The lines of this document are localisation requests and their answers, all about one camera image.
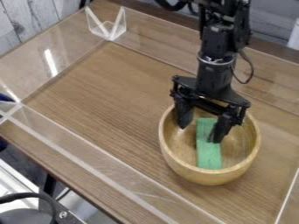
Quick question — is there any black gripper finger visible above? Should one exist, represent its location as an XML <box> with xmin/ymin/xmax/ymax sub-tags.
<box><xmin>208</xmin><ymin>112</ymin><xmax>239</xmax><ymax>144</ymax></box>
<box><xmin>173</xmin><ymin>95</ymin><xmax>193</xmax><ymax>129</ymax></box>

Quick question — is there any black table leg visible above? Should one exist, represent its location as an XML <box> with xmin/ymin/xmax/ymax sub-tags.
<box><xmin>43</xmin><ymin>174</ymin><xmax>57</xmax><ymax>196</ymax></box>

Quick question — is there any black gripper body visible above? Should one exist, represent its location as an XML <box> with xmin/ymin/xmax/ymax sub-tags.
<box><xmin>171</xmin><ymin>53</ymin><xmax>251</xmax><ymax>124</ymax></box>

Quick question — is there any green rectangular block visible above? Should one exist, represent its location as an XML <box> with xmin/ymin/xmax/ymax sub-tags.
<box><xmin>196</xmin><ymin>118</ymin><xmax>221</xmax><ymax>170</ymax></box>

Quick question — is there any blue object at left edge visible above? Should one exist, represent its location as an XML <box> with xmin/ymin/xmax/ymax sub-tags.
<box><xmin>0</xmin><ymin>93</ymin><xmax>15</xmax><ymax>102</ymax></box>

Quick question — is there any black metal bracket with screw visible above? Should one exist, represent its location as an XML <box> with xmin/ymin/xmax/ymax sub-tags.
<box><xmin>39</xmin><ymin>192</ymin><xmax>89</xmax><ymax>224</ymax></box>

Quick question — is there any black cable lower left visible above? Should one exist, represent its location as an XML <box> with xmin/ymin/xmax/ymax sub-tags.
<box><xmin>0</xmin><ymin>192</ymin><xmax>57</xmax><ymax>224</ymax></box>

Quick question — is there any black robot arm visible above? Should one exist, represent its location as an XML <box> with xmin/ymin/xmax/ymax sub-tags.
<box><xmin>155</xmin><ymin>0</ymin><xmax>251</xmax><ymax>144</ymax></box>

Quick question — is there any clear acrylic enclosure wall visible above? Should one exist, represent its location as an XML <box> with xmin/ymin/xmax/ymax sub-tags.
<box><xmin>0</xmin><ymin>0</ymin><xmax>299</xmax><ymax>224</ymax></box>

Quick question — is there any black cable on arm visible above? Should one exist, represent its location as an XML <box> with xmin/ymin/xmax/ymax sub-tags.
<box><xmin>228</xmin><ymin>51</ymin><xmax>255</xmax><ymax>85</ymax></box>

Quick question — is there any wooden brown bowl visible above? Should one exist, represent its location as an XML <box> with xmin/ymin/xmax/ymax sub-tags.
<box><xmin>157</xmin><ymin>106</ymin><xmax>262</xmax><ymax>186</ymax></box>

